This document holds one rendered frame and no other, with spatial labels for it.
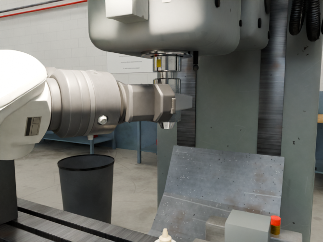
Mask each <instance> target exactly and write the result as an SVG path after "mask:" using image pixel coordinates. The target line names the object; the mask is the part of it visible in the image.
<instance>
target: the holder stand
mask: <svg viewBox="0 0 323 242"><path fill-rule="evenodd" d="M16 218H18V210H17V195H16V180H15V165H14V159H13V160H0V225H1V224H4V223H6V222H9V221H11V220H14V219H16Z"/></svg>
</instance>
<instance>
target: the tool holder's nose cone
mask: <svg viewBox="0 0 323 242"><path fill-rule="evenodd" d="M175 124H176V122H158V125H159V127H160V128H162V129H172V128H174V126H175Z"/></svg>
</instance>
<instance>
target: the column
mask: <svg viewBox="0 0 323 242"><path fill-rule="evenodd" d="M307 4H308V3H306V12H305V18H304V22H303V26H302V29H301V31H300V33H299V34H297V35H296V36H293V35H291V34H290V32H289V21H290V14H291V10H292V9H291V8H292V0H271V7H270V20H269V31H271V37H270V39H269V41H268V44H267V46H266V47H265V48H263V49H260V50H246V51H233V52H231V53H229V54H226V55H217V56H199V61H198V64H197V65H198V66H199V69H198V70H197V71H194V70H193V69H192V67H193V65H194V64H193V57H191V58H186V59H182V67H181V72H176V73H174V78H180V79H181V94H184V95H191V96H192V97H193V99H192V108H190V109H184V110H181V120H180V121H179V122H176V124H175V126H174V128H172V129H162V128H160V127H159V125H158V123H157V210H158V208H159V205H160V202H161V199H162V196H163V193H164V189H165V185H166V180H167V176H168V171H169V166H170V162H171V157H172V152H173V147H174V145H178V146H187V147H196V148H205V149H214V150H223V151H232V152H241V153H251V154H259V155H269V156H278V157H285V161H284V172H283V183H282V195H281V206H280V218H281V224H280V225H281V226H280V229H283V230H289V231H294V232H298V233H301V234H302V242H310V240H311V219H312V205H313V191H314V176H315V170H317V168H316V167H315V162H316V160H315V151H316V136H317V122H318V108H319V93H320V79H321V64H322V50H323V34H322V33H321V31H320V36H319V38H318V40H316V41H315V42H311V41H309V40H308V38H307V32H306V16H307V15H306V14H307Z"/></svg>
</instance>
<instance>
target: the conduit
mask: <svg viewBox="0 0 323 242"><path fill-rule="evenodd" d="M306 1H307V2H306ZM306 3H308V4H307V14H306V15H307V16H306V32H307V38H308V40H309V41H311V42H315V41H316V40H318V38H319V36H320V31H321V33H322V34H323V19H322V24H321V25H320V23H321V22H320V21H321V20H320V6H319V5H320V4H319V3H320V2H319V0H292V8H291V9H292V10H291V14H290V21H289V32H290V34H291V35H293V36H296V35H297V34H299V33H300V31H301V29H302V26H303V22H304V18H305V12H306Z"/></svg>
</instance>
